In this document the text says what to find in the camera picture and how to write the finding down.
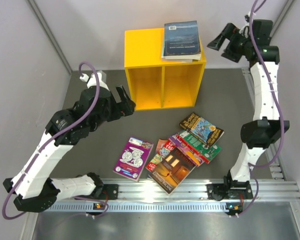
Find red 13-storey treehouse book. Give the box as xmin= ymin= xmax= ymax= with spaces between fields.
xmin=145 ymin=139 xmax=176 ymax=172

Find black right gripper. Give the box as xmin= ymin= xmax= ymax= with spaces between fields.
xmin=207 ymin=23 xmax=253 ymax=63

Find aluminium corner frame post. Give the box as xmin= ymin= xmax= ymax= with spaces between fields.
xmin=248 ymin=0 xmax=297 ymax=73

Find yellow wooden cubby shelf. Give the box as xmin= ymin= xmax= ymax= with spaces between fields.
xmin=124 ymin=28 xmax=207 ymax=111

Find purple Roald Dahl book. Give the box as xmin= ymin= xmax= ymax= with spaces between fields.
xmin=168 ymin=134 xmax=204 ymax=167

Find black blue treehouse book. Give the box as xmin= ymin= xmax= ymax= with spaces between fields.
xmin=179 ymin=112 xmax=224 ymax=148

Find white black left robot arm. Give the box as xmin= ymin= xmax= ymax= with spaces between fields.
xmin=3 ymin=85 xmax=136 ymax=213

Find dark orange Edward Tulane book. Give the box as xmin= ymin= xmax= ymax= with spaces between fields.
xmin=150 ymin=148 xmax=196 ymax=195

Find green red paperback book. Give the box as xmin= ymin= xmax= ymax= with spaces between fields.
xmin=176 ymin=130 xmax=221 ymax=164

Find dark blue paperback book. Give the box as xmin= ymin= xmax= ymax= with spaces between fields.
xmin=161 ymin=20 xmax=202 ymax=61

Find aluminium mounting rail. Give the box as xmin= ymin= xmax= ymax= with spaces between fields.
xmin=45 ymin=179 xmax=300 ymax=215

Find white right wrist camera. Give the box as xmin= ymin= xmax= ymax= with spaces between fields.
xmin=241 ymin=13 xmax=253 ymax=33

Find teal paperback book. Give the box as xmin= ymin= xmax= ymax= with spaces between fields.
xmin=161 ymin=56 xmax=193 ymax=63

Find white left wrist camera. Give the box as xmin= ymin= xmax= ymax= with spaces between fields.
xmin=79 ymin=70 xmax=109 ymax=90

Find purple white paperback book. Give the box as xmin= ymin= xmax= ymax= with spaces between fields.
xmin=112 ymin=136 xmax=154 ymax=182

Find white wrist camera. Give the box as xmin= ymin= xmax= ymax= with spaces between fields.
xmin=79 ymin=70 xmax=109 ymax=90
xmin=241 ymin=13 xmax=253 ymax=33

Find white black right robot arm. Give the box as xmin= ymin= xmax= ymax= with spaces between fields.
xmin=207 ymin=19 xmax=290 ymax=201

